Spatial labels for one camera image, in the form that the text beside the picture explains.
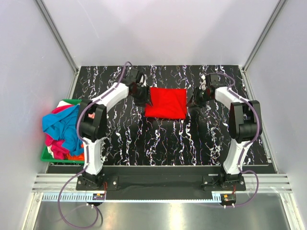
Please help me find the aluminium frame post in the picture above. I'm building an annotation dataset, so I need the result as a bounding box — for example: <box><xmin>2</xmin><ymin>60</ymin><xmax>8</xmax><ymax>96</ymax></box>
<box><xmin>242</xmin><ymin>0</ymin><xmax>288</xmax><ymax>72</ymax></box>
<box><xmin>34</xmin><ymin>0</ymin><xmax>79</xmax><ymax>74</ymax></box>

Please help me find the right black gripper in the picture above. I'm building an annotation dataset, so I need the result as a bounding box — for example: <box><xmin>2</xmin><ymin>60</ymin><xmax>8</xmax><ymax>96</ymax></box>
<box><xmin>185</xmin><ymin>87</ymin><xmax>212</xmax><ymax>110</ymax></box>

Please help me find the white t shirt in basket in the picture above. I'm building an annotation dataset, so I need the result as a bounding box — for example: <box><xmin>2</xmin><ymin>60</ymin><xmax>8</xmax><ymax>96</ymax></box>
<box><xmin>57</xmin><ymin>101</ymin><xmax>75</xmax><ymax>107</ymax></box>

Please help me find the right aluminium frame post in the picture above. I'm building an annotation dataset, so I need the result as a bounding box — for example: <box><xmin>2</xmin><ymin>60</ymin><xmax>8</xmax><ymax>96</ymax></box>
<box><xmin>242</xmin><ymin>0</ymin><xmax>288</xmax><ymax>72</ymax></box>

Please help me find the orange t shirt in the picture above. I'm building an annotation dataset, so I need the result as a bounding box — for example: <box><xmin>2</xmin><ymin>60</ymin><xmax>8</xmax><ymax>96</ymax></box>
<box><xmin>67</xmin><ymin>153</ymin><xmax>84</xmax><ymax>161</ymax></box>

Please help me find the blue t shirt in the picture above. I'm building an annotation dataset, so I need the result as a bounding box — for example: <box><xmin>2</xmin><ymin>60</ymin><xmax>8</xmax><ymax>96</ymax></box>
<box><xmin>42</xmin><ymin>104</ymin><xmax>84</xmax><ymax>158</ymax></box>

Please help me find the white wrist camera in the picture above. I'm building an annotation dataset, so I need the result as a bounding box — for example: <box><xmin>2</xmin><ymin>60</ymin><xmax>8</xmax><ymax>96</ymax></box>
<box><xmin>199</xmin><ymin>75</ymin><xmax>207</xmax><ymax>91</ymax></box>
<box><xmin>139</xmin><ymin>74</ymin><xmax>147</xmax><ymax>87</ymax></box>

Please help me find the green plastic basket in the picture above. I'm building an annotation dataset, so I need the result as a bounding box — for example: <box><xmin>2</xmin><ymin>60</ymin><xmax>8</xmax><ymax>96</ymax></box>
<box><xmin>39</xmin><ymin>99</ymin><xmax>87</xmax><ymax>164</ymax></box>

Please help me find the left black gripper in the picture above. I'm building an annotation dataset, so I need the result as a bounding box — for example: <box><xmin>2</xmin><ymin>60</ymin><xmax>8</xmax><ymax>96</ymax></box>
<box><xmin>130</xmin><ymin>85</ymin><xmax>152</xmax><ymax>108</ymax></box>

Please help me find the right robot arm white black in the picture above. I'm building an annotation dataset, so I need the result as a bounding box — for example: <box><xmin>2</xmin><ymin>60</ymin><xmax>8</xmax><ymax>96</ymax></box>
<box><xmin>187</xmin><ymin>73</ymin><xmax>262</xmax><ymax>191</ymax></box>

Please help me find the white slotted cable duct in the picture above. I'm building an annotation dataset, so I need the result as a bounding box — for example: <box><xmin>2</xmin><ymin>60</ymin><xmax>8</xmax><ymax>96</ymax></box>
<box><xmin>42</xmin><ymin>192</ymin><xmax>222</xmax><ymax>204</ymax></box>

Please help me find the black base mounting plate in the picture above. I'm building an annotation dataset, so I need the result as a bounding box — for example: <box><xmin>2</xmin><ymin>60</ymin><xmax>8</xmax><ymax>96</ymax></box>
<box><xmin>76</xmin><ymin>166</ymin><xmax>246</xmax><ymax>202</ymax></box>

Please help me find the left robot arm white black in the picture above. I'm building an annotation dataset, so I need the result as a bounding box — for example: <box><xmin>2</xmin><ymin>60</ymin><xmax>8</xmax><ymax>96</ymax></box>
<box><xmin>76</xmin><ymin>69</ymin><xmax>152</xmax><ymax>190</ymax></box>

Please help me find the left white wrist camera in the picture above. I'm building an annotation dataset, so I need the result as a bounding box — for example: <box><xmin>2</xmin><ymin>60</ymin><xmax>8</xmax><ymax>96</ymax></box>
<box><xmin>139</xmin><ymin>74</ymin><xmax>147</xmax><ymax>87</ymax></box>

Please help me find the aluminium front rail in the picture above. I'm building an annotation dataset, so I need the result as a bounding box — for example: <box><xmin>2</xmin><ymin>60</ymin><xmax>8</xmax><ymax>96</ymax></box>
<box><xmin>33</xmin><ymin>173</ymin><xmax>292</xmax><ymax>193</ymax></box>

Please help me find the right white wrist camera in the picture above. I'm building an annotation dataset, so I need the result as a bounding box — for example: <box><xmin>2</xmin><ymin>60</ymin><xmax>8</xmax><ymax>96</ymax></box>
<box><xmin>199</xmin><ymin>75</ymin><xmax>207</xmax><ymax>91</ymax></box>

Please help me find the red t shirt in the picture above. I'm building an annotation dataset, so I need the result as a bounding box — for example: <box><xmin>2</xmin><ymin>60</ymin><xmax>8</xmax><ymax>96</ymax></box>
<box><xmin>145</xmin><ymin>87</ymin><xmax>187</xmax><ymax>120</ymax></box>

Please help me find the left aluminium frame post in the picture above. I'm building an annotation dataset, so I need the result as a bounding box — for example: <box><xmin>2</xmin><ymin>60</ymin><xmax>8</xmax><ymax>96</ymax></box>
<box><xmin>34</xmin><ymin>0</ymin><xmax>79</xmax><ymax>74</ymax></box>

